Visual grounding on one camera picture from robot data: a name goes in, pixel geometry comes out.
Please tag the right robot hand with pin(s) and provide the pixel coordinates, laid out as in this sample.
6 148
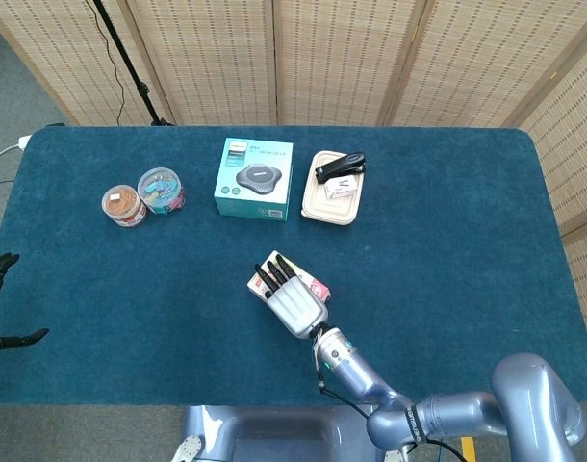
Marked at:
296 305

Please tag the white printed cookie box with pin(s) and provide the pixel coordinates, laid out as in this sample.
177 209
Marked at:
318 290

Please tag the beige lidded food container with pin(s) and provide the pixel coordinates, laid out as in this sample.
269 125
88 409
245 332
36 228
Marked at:
327 213

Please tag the teal speakerphone product box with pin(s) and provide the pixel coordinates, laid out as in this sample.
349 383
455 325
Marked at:
252 204

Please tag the small white staples box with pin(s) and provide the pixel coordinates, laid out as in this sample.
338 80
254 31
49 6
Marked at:
340 188

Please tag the blue-grey robot torso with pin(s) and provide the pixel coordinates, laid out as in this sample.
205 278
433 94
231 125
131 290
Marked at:
284 433

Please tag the blue table cloth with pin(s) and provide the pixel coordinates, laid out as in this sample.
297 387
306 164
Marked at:
130 298

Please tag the clear jar of rubber bands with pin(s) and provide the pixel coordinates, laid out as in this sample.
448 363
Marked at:
122 203

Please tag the black stapler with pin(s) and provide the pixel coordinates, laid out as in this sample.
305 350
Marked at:
339 166

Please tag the clear jar of binder clips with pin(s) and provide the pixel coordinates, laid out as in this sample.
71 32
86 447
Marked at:
159 188

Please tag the black tripod stand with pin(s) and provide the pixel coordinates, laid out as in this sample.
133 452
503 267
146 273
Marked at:
139 89

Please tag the bamboo folding screen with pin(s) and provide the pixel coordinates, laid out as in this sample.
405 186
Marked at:
322 58

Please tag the bamboo side screen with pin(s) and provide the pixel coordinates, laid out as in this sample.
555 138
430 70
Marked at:
572 168

